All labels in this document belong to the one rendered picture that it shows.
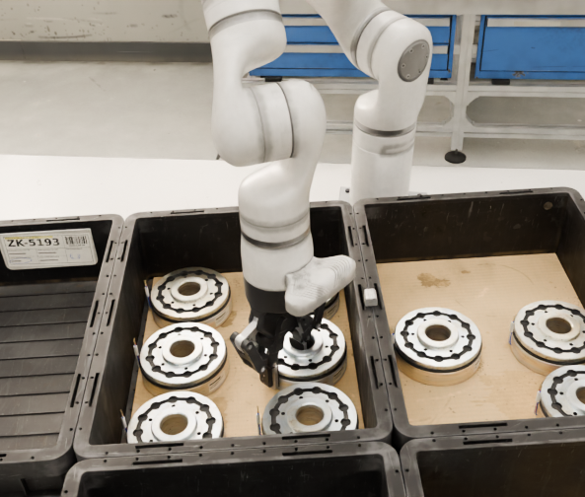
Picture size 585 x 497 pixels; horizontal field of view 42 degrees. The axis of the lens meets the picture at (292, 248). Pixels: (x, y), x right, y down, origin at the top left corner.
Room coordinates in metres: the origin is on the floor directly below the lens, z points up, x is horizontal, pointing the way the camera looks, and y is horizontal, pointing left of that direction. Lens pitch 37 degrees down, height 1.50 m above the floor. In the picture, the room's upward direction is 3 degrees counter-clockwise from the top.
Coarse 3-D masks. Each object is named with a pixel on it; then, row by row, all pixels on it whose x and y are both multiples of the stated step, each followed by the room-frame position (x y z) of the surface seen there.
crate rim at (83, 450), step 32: (128, 224) 0.82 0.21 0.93; (352, 224) 0.79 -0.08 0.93; (128, 256) 0.76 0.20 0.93; (352, 256) 0.73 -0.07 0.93; (96, 352) 0.59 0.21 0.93; (96, 384) 0.56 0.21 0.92; (384, 384) 0.52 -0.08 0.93; (384, 416) 0.48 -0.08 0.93; (96, 448) 0.46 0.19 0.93; (128, 448) 0.46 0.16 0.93; (160, 448) 0.46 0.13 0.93; (192, 448) 0.46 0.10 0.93; (224, 448) 0.45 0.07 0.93; (256, 448) 0.45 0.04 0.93
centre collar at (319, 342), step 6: (312, 330) 0.67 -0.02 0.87; (288, 336) 0.66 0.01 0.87; (312, 336) 0.66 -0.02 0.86; (318, 336) 0.66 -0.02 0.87; (288, 342) 0.65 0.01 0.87; (318, 342) 0.65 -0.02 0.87; (288, 348) 0.64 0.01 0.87; (294, 348) 0.64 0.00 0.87; (312, 348) 0.64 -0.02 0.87; (318, 348) 0.64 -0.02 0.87; (288, 354) 0.64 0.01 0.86; (294, 354) 0.63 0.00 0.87; (300, 354) 0.63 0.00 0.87; (306, 354) 0.63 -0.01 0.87; (312, 354) 0.63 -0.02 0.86
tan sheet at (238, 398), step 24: (240, 288) 0.80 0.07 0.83; (240, 312) 0.75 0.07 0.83; (336, 312) 0.74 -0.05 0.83; (144, 336) 0.71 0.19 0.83; (240, 360) 0.66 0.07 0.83; (240, 384) 0.62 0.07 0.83; (336, 384) 0.62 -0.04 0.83; (240, 408) 0.59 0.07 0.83; (360, 408) 0.58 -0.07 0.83; (240, 432) 0.55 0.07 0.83
